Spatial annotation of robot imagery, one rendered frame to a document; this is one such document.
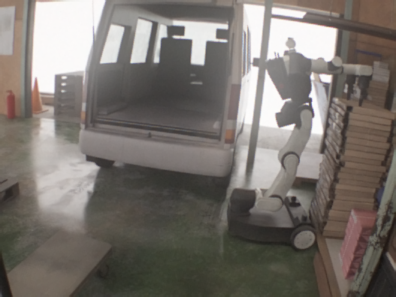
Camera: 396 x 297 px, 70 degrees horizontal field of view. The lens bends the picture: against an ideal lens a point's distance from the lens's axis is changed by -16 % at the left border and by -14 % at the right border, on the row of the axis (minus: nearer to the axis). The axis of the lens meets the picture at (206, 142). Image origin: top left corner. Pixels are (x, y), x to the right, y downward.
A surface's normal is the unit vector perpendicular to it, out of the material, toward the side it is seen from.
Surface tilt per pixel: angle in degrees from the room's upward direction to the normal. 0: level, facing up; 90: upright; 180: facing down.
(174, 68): 93
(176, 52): 93
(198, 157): 87
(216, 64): 93
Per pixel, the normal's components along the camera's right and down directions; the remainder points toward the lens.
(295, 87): -0.07, 0.48
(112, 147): -0.21, 0.22
